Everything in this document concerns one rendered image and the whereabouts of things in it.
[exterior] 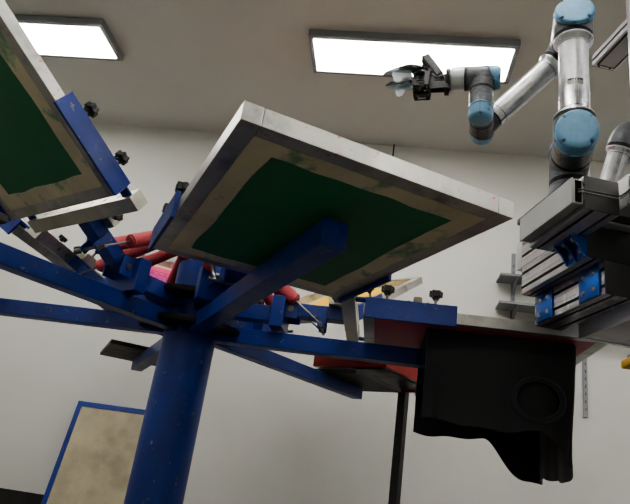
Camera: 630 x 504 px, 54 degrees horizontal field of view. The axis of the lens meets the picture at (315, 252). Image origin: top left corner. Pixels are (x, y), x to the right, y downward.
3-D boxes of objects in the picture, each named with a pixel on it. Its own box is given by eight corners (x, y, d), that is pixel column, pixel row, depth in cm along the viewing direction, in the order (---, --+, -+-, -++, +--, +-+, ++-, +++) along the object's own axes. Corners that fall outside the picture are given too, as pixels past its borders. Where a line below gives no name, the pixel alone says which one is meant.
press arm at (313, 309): (343, 324, 236) (345, 312, 237) (343, 320, 230) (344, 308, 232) (299, 319, 238) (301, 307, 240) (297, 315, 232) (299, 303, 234)
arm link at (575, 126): (593, 172, 179) (589, 24, 199) (602, 144, 166) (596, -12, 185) (549, 172, 183) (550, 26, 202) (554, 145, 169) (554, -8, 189)
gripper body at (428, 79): (409, 84, 193) (448, 82, 190) (412, 64, 197) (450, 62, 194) (412, 101, 200) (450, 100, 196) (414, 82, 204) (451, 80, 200)
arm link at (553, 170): (588, 192, 190) (587, 154, 195) (594, 170, 178) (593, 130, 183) (546, 192, 193) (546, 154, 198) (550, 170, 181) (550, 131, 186)
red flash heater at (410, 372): (368, 391, 381) (370, 372, 385) (437, 393, 354) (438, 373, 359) (312, 368, 336) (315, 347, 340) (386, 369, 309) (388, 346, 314)
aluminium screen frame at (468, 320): (560, 375, 247) (560, 366, 248) (612, 341, 193) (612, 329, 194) (364, 352, 257) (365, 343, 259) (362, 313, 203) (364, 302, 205)
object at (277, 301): (306, 355, 269) (310, 329, 274) (282, 302, 196) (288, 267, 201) (130, 334, 280) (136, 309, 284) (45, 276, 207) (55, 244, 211)
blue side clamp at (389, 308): (454, 330, 203) (455, 310, 205) (456, 326, 198) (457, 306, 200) (363, 320, 206) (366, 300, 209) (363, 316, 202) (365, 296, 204)
